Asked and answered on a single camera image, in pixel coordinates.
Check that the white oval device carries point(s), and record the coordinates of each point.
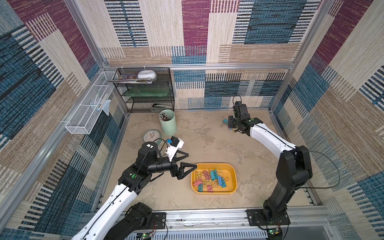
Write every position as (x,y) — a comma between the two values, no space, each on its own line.
(147,75)

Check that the green round clock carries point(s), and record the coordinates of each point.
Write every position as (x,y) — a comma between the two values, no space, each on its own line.
(152,136)

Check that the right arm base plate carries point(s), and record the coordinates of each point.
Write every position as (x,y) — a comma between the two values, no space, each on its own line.
(260,217)

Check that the yellow binder clip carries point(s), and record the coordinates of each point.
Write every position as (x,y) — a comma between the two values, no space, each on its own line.
(198,175)

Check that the magazines on shelf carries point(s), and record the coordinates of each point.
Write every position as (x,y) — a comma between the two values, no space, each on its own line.
(133,79)

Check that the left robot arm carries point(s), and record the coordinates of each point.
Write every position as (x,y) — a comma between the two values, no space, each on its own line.
(104,225)

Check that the yellow storage tray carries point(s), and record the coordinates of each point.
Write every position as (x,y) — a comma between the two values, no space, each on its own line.
(223,169)

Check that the black wire shelf rack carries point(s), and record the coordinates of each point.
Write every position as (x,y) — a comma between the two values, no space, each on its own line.
(145,98)

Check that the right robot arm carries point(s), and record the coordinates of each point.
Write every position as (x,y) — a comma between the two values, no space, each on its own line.
(294,167)

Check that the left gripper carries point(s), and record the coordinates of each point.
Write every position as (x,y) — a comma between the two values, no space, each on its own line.
(178,172)

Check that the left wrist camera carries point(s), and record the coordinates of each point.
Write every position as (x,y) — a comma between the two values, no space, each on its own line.
(174,144)

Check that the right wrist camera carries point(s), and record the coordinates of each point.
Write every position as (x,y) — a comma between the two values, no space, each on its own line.
(240,110)

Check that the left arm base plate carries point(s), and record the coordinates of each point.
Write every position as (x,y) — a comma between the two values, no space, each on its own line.
(155,221)

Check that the teal binder clip carried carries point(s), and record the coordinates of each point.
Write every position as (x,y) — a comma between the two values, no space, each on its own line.
(214,175)

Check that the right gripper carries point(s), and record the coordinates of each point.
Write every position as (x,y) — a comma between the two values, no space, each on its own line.
(233,121)

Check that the white wire wall basket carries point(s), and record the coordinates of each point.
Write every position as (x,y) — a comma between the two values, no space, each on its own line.
(94,101)

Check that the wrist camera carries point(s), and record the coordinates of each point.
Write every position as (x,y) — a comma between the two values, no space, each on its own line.
(240,110)
(174,144)

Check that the green pen cup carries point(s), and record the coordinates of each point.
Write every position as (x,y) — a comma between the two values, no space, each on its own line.
(168,122)

